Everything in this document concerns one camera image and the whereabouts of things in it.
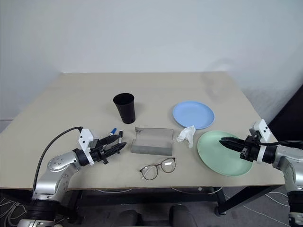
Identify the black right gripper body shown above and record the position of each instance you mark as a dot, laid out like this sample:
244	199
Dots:
249	150

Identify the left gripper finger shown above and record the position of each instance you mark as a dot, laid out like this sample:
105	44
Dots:
116	148
111	139

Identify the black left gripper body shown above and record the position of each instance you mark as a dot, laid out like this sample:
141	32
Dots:
98	154

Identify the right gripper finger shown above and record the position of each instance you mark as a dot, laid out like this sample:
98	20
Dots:
233	146
234	140

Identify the blue white marker pen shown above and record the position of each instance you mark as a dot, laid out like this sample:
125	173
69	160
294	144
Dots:
113	130

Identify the light green plate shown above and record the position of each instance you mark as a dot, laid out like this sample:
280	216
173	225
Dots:
213	153

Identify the grey rectangular sponge block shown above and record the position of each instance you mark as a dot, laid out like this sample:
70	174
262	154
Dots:
151	142

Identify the white tissue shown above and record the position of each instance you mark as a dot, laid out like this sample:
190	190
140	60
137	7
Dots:
185	134

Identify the brown round eyeglasses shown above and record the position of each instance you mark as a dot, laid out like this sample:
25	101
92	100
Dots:
168	164

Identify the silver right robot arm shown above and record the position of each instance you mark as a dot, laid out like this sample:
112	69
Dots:
284	160

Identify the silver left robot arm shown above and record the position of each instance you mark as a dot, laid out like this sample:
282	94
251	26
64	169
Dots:
56	163

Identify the black plastic cup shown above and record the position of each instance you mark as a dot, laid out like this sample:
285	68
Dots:
127	111

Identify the light blue plate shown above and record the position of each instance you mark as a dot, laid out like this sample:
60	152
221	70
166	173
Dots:
193	114

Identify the black panel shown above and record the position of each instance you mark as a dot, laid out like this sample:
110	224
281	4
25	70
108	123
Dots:
291	118

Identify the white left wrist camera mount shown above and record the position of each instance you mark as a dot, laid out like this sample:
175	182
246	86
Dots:
85	138

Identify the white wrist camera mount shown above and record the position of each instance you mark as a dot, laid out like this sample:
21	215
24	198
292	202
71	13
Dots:
262	130
85	138

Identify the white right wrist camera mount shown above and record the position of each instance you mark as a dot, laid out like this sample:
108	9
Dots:
262	130

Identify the black metal table frame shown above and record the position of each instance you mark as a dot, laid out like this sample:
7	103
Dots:
151	197

